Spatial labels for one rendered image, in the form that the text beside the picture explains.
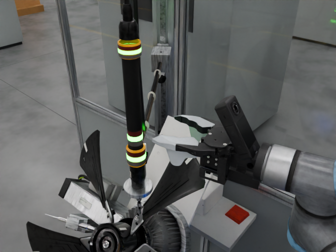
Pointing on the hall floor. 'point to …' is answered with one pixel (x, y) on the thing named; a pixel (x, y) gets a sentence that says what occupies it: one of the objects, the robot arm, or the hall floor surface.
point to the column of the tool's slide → (171, 58)
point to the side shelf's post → (205, 245)
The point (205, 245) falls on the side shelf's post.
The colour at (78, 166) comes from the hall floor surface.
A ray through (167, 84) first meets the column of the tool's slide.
